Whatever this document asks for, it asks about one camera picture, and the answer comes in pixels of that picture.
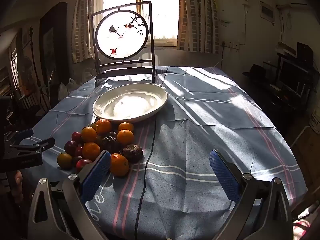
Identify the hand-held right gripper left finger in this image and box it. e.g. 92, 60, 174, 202
27, 150, 112, 240

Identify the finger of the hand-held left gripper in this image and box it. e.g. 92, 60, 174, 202
10, 129, 34, 143
10, 137, 55, 155

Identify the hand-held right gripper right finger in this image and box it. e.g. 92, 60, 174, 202
209, 149, 293, 240

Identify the greenish yellow tangerine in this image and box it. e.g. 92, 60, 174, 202
57, 152, 73, 168

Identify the orange tangerine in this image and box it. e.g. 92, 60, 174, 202
117, 129, 135, 146
109, 153, 130, 177
82, 142, 101, 161
95, 119, 112, 134
118, 122, 134, 132
81, 127, 97, 143

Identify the white ceramic plate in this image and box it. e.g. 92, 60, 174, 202
92, 83, 168, 123

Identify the person's left hand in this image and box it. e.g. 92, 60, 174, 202
14, 169, 24, 205

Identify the blue striped tablecloth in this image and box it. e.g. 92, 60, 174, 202
20, 66, 308, 240

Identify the white plastic bag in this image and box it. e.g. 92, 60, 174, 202
57, 78, 77, 100

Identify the dark framed picture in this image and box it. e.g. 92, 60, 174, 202
39, 2, 68, 90

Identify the pink cloth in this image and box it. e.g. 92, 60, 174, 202
291, 205, 320, 240

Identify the black television set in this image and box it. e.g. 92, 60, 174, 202
267, 80, 313, 110

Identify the black hat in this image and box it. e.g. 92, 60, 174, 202
243, 64, 269, 78

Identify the checked beige curtain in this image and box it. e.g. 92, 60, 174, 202
71, 0, 105, 64
176, 0, 220, 54

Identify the black monitor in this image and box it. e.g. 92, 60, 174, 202
277, 56, 312, 90

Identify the round bird painting table screen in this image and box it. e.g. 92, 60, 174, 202
91, 1, 157, 87

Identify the black speaker box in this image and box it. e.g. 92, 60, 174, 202
297, 42, 314, 60

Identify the bright window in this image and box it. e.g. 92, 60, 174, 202
94, 0, 180, 47

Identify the white air conditioner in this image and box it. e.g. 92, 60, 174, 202
276, 0, 309, 9

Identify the black cable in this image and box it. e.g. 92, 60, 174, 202
134, 73, 167, 240

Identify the small framed wall panel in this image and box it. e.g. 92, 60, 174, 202
259, 1, 275, 22

